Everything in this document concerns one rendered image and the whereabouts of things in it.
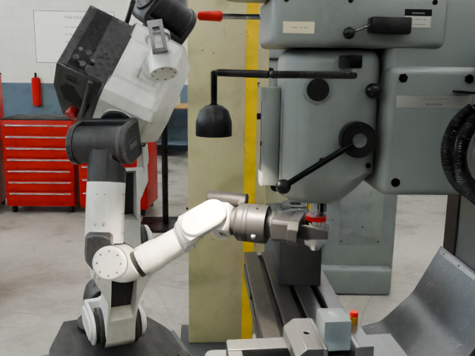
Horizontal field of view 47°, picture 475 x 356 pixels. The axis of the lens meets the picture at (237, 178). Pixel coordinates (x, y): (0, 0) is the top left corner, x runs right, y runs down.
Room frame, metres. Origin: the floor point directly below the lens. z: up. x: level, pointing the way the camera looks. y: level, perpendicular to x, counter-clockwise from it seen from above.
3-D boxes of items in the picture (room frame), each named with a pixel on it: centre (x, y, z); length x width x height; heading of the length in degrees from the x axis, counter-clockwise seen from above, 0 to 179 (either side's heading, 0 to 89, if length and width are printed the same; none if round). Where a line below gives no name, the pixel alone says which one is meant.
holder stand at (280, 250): (1.58, -0.18, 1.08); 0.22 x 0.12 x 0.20; 1
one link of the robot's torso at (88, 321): (1.85, 0.44, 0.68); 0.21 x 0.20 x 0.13; 24
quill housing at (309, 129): (1.18, -0.18, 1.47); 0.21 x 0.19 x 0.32; 4
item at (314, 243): (1.18, -0.18, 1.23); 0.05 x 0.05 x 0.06
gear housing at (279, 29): (1.19, -0.22, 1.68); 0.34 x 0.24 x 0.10; 94
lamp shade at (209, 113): (1.09, 0.05, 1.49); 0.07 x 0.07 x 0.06
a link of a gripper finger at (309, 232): (1.15, -0.17, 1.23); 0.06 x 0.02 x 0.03; 75
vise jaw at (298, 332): (0.98, -0.13, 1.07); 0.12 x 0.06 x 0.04; 7
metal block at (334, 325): (0.99, -0.19, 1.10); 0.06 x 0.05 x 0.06; 7
